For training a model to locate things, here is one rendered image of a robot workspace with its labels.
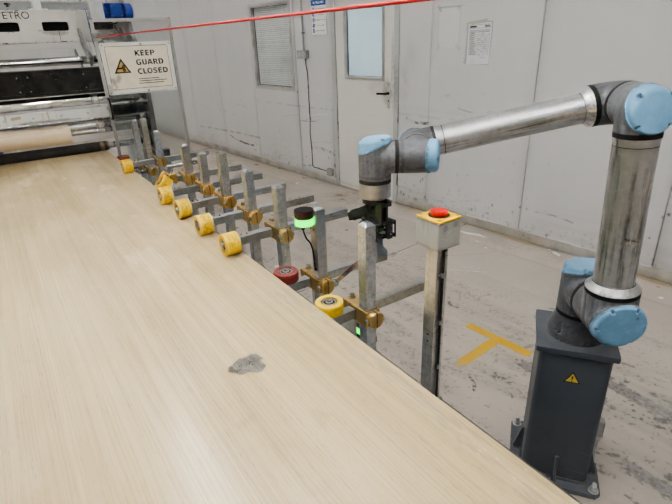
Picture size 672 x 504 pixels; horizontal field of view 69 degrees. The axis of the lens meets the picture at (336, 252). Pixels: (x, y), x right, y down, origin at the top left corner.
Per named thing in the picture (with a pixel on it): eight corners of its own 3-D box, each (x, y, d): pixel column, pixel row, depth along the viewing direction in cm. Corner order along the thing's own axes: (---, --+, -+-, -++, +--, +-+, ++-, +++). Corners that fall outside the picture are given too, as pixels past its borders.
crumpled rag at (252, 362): (265, 353, 116) (264, 345, 115) (267, 371, 110) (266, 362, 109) (227, 359, 114) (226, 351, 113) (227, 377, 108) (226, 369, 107)
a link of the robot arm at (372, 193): (352, 181, 137) (378, 175, 141) (352, 197, 139) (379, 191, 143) (372, 188, 130) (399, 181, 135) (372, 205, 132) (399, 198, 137)
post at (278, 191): (290, 302, 190) (279, 182, 171) (294, 305, 187) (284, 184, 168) (282, 305, 188) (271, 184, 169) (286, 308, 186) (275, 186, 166)
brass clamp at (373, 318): (357, 306, 151) (357, 292, 149) (385, 325, 141) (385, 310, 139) (341, 312, 148) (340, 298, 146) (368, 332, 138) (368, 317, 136)
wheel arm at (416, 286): (430, 283, 163) (431, 272, 161) (437, 287, 160) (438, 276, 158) (321, 327, 141) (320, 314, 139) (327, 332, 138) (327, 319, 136)
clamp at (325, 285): (313, 277, 170) (312, 264, 168) (335, 292, 160) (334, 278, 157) (299, 282, 167) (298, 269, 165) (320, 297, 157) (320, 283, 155)
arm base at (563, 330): (545, 314, 183) (549, 291, 179) (602, 322, 177) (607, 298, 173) (546, 342, 167) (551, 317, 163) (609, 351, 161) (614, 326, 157)
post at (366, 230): (369, 363, 152) (367, 218, 132) (376, 369, 149) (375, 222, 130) (360, 367, 150) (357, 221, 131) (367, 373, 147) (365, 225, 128)
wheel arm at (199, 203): (283, 187, 235) (282, 180, 233) (286, 189, 232) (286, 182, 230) (181, 209, 209) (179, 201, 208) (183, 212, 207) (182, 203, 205)
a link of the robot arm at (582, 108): (627, 72, 139) (393, 126, 148) (651, 75, 128) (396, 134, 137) (627, 113, 143) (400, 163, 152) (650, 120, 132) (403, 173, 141)
